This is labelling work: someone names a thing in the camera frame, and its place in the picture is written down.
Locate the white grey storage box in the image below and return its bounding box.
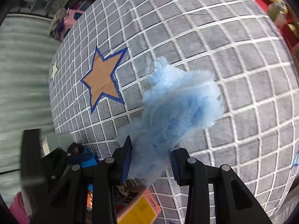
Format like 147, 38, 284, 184
41, 131, 73, 156

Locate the grey checked star tablecloth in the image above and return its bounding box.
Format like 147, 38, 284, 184
50, 0, 298, 216

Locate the light blue fluffy cloth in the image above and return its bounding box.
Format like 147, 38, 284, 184
118, 57, 224, 187

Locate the leopard print scrunchie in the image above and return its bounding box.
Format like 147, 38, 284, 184
114, 179, 137, 198

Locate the green curtain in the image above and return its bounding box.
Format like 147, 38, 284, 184
1, 15, 60, 205

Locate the orange white tissue pack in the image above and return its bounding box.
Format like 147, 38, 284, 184
87, 184, 93, 209

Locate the dark knitted sock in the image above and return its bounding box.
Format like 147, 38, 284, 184
67, 142, 85, 156

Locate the pink plastic stool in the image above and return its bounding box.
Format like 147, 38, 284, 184
56, 9, 84, 41

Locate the red round tray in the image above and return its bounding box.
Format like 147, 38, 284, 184
255, 0, 298, 60

